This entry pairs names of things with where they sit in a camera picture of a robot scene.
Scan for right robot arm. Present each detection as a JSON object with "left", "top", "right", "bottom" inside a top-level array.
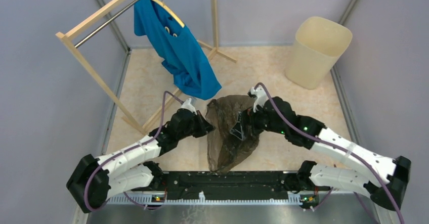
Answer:
[{"left": 229, "top": 97, "right": 411, "bottom": 211}]

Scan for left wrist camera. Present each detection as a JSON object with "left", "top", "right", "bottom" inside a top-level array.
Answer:
[{"left": 180, "top": 97, "right": 197, "bottom": 115}]

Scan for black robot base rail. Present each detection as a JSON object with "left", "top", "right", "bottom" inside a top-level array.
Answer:
[{"left": 131, "top": 170, "right": 331, "bottom": 201}]

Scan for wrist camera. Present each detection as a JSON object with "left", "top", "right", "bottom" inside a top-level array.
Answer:
[
  {"left": 180, "top": 97, "right": 197, "bottom": 115},
  {"left": 248, "top": 85, "right": 268, "bottom": 113}
]

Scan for wooden clothes hanger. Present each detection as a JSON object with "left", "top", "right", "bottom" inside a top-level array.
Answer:
[{"left": 152, "top": 0, "right": 185, "bottom": 28}]

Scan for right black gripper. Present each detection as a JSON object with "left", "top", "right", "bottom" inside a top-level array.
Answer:
[{"left": 229, "top": 100, "right": 285, "bottom": 140}]

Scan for blue t-shirt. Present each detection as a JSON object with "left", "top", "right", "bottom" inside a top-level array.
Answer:
[{"left": 134, "top": 0, "right": 222, "bottom": 100}]

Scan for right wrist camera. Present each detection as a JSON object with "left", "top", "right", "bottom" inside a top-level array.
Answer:
[{"left": 248, "top": 85, "right": 268, "bottom": 113}]

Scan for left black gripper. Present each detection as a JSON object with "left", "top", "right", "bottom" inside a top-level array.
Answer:
[{"left": 178, "top": 110, "right": 216, "bottom": 140}]

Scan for wooden clothes rack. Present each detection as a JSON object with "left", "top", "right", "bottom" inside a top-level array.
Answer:
[{"left": 55, "top": 0, "right": 237, "bottom": 136}]

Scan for cream plastic trash bin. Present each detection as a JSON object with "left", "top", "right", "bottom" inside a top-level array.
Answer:
[{"left": 285, "top": 16, "right": 353, "bottom": 89}]

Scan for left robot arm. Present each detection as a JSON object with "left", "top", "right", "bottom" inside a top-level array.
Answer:
[{"left": 66, "top": 108, "right": 215, "bottom": 213}]

